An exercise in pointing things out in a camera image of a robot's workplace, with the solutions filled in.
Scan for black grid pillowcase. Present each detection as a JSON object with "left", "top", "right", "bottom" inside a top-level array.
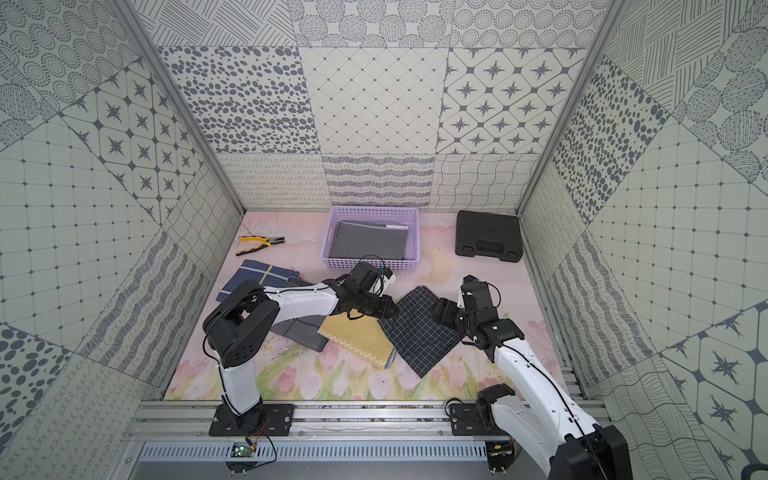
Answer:
[{"left": 379, "top": 286, "right": 462, "bottom": 378}]

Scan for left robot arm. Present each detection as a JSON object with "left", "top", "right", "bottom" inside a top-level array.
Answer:
[{"left": 203, "top": 268, "right": 396, "bottom": 420}]

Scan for yellow zigzag pillowcase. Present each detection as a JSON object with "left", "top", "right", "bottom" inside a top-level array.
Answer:
[{"left": 319, "top": 313, "right": 396, "bottom": 369}]

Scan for yellow handled pliers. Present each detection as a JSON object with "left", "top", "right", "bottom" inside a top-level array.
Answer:
[{"left": 235, "top": 235, "right": 285, "bottom": 256}]

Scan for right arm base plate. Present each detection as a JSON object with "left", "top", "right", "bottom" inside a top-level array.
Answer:
[{"left": 444, "top": 402, "right": 509, "bottom": 438}]

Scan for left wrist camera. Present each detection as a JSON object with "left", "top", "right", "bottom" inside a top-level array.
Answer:
[{"left": 348, "top": 261, "right": 396, "bottom": 296}]

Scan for black plastic tool case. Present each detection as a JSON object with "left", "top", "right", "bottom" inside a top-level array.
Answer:
[{"left": 455, "top": 210, "right": 524, "bottom": 263}]

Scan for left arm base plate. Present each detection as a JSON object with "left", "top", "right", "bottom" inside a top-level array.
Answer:
[{"left": 208, "top": 403, "right": 296, "bottom": 437}]

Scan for navy striped folded cloth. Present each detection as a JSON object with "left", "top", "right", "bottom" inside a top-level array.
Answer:
[{"left": 216, "top": 260, "right": 300, "bottom": 302}]

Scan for white vented cable duct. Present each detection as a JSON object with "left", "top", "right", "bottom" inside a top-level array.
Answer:
[{"left": 139, "top": 440, "right": 486, "bottom": 462}]

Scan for purple plastic basket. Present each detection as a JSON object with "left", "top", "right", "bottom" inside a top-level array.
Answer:
[{"left": 321, "top": 206, "right": 421, "bottom": 272}]

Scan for plain grey pillowcase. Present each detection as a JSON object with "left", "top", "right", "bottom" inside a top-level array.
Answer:
[{"left": 329, "top": 221, "right": 409, "bottom": 260}]

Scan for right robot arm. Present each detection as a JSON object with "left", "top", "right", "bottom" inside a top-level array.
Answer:
[{"left": 435, "top": 275, "right": 633, "bottom": 479}]

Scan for dark grey plaid pillowcase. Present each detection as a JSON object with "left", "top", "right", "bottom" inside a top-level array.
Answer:
[{"left": 264, "top": 276, "right": 328, "bottom": 352}]

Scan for aluminium mounting rail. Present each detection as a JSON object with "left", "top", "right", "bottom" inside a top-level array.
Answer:
[{"left": 122, "top": 398, "right": 619, "bottom": 442}]

